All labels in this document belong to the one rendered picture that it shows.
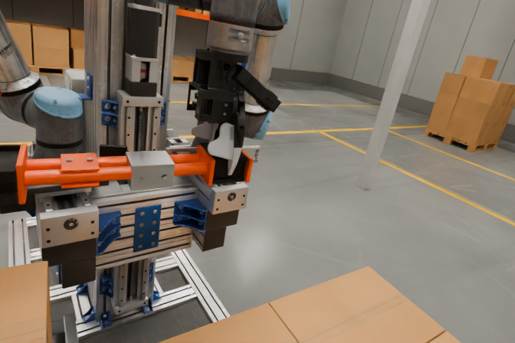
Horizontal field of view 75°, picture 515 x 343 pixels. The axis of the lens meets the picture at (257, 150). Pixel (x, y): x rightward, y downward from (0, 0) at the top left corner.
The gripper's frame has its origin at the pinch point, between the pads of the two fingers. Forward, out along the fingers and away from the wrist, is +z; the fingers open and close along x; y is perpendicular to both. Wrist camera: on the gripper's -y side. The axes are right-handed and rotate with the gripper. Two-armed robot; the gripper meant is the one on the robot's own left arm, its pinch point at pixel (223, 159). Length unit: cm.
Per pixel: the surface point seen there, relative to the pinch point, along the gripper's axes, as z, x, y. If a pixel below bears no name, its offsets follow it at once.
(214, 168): -0.4, 4.7, 3.8
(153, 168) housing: -0.6, 3.7, 13.9
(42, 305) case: 33.4, -7.1, 30.8
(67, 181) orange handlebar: 1.0, 3.8, 26.1
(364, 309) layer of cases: 73, -11, -77
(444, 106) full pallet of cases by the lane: 53, -349, -642
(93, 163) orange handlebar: -1.0, 2.0, 22.6
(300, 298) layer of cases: 73, -24, -54
